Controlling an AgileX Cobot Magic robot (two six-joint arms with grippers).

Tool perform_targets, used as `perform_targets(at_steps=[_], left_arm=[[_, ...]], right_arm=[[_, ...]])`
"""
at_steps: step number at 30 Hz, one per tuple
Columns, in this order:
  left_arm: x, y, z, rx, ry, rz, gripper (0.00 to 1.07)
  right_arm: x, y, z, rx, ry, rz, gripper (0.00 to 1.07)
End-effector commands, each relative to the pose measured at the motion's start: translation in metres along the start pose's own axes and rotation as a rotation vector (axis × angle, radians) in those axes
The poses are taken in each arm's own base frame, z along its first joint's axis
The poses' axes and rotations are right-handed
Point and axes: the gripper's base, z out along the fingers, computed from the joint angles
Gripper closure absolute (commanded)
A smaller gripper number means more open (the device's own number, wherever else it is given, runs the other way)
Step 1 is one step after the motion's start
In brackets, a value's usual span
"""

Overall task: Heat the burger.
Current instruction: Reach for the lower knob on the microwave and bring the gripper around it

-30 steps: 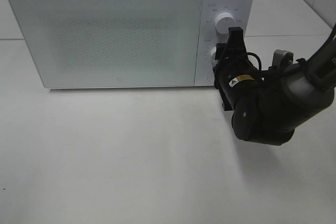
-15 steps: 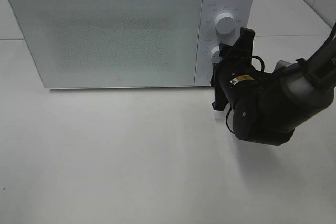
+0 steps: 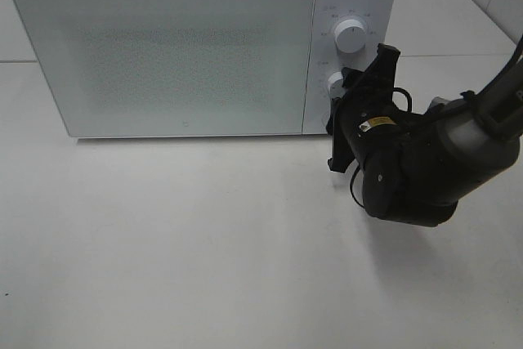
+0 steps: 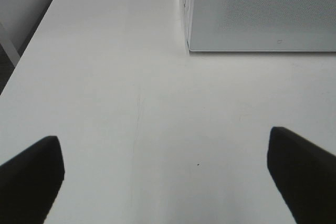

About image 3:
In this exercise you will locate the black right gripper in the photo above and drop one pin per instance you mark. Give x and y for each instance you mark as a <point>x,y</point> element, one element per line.
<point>367,114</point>

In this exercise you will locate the white microwave door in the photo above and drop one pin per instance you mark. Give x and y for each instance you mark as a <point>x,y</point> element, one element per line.
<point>140,68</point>

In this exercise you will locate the white microwave knob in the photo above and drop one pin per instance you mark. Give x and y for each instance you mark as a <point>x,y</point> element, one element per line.
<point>334,87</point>
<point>350,35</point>

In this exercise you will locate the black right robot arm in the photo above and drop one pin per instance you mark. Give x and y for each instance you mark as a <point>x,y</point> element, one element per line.
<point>416,167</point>

